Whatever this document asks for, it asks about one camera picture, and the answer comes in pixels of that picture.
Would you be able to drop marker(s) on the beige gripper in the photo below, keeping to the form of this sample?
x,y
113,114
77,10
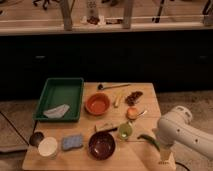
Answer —
x,y
165,155

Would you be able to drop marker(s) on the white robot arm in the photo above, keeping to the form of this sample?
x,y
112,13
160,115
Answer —
x,y
174,126

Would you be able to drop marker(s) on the dark purple bowl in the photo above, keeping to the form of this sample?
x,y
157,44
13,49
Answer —
x,y
101,145

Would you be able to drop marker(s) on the orange red bowl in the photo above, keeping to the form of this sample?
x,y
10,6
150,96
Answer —
x,y
97,104

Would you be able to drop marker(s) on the small green cup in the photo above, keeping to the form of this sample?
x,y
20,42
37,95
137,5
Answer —
x,y
125,131

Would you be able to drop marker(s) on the metal spoon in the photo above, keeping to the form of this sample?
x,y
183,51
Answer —
x,y
141,114

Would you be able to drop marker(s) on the dark red grapes bunch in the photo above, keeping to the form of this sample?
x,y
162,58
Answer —
x,y
133,97

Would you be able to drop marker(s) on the yellow banana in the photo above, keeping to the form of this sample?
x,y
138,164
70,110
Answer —
x,y
118,99

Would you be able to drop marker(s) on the blue sponge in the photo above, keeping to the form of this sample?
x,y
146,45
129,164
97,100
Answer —
x,y
72,142

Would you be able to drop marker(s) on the grey cloth in tray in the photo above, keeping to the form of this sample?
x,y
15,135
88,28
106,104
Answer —
x,y
57,112

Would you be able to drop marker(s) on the white cup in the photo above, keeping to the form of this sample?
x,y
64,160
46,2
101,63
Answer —
x,y
48,147

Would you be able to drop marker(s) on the green plastic tray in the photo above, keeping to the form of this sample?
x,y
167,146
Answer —
x,y
58,92

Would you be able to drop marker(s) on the dark metal cup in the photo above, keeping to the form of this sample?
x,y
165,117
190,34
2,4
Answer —
x,y
36,138

